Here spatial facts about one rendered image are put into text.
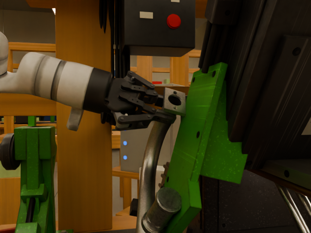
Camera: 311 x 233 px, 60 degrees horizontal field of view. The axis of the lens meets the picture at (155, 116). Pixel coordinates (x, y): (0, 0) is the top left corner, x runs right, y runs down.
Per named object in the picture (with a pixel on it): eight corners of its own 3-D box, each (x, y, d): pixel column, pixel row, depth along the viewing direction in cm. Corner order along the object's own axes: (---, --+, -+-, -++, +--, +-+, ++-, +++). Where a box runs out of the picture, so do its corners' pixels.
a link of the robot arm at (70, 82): (88, 100, 55) (57, 91, 54) (97, 56, 47) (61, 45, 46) (77, 134, 49) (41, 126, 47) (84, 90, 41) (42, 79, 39)
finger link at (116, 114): (106, 111, 46) (118, 108, 47) (117, 132, 44) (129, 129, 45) (109, 101, 44) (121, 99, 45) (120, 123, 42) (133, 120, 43)
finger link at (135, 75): (126, 71, 50) (151, 89, 49) (132, 68, 52) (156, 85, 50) (123, 82, 52) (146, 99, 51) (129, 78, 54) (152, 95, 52)
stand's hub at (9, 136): (11, 174, 52) (10, 134, 51) (-6, 174, 51) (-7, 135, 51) (23, 165, 59) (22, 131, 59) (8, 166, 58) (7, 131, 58)
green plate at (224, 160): (235, 220, 38) (272, 78, 38) (182, 209, 37) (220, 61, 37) (205, 195, 49) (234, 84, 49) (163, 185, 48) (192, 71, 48)
